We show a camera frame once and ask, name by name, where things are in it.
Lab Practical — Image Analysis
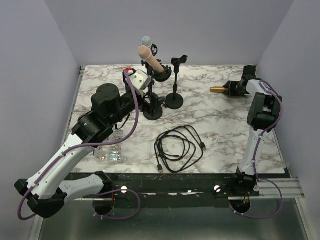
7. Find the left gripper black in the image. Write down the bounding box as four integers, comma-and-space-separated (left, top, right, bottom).
108, 88, 166, 127

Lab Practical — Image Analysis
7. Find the gold microphone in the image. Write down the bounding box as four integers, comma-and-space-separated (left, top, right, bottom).
210, 86, 229, 93

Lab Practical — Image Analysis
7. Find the black round-base clip stand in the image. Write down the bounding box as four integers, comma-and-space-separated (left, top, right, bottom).
165, 55, 188, 110

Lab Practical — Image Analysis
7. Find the black round-base shockmount stand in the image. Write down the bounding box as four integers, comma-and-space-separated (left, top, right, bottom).
143, 63, 172, 121

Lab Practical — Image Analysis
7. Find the pink microphone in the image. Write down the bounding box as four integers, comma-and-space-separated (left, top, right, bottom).
137, 45, 165, 74

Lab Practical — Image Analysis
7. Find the black tripod shockmount stand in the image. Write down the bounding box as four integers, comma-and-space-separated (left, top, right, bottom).
138, 44, 168, 109

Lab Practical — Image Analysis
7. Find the white grey microphone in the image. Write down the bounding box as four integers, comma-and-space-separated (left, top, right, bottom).
141, 36, 153, 49

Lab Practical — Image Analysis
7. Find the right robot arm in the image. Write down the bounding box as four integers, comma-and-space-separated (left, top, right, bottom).
223, 65, 282, 196

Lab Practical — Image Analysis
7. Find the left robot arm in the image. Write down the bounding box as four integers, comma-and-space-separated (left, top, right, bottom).
14, 68, 163, 221

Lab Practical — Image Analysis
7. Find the clear plastic screw box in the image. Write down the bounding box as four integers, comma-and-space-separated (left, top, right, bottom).
93, 125, 152, 165

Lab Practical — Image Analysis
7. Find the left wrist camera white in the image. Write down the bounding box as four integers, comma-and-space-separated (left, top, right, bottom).
125, 67, 152, 92

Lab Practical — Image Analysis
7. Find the black coiled usb cable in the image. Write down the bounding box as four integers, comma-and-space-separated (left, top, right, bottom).
154, 124, 208, 174

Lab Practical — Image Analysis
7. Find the black mounting rail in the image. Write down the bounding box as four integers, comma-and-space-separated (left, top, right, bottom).
83, 173, 259, 209

